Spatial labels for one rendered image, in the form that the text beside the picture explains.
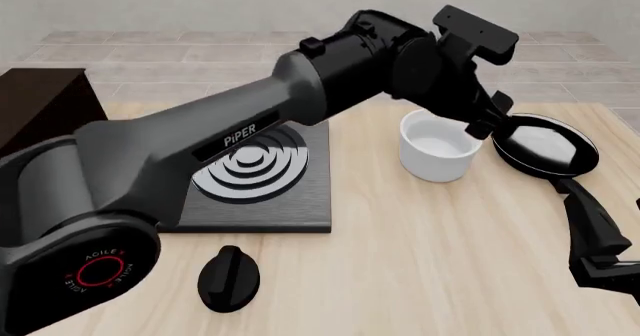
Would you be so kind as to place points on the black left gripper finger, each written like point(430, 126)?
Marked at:
point(480, 129)

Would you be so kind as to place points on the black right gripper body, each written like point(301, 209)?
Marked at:
point(607, 270)

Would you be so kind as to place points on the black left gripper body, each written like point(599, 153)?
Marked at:
point(472, 88)

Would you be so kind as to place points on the white bowl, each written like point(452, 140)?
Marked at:
point(436, 156)

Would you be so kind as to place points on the grey and black left robot arm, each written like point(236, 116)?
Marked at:
point(235, 107)

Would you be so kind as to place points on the black frying pan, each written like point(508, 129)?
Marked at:
point(545, 144)

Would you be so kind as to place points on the flat black stove plate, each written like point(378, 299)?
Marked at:
point(300, 201)

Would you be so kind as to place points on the round black stove knob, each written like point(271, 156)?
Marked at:
point(227, 279)

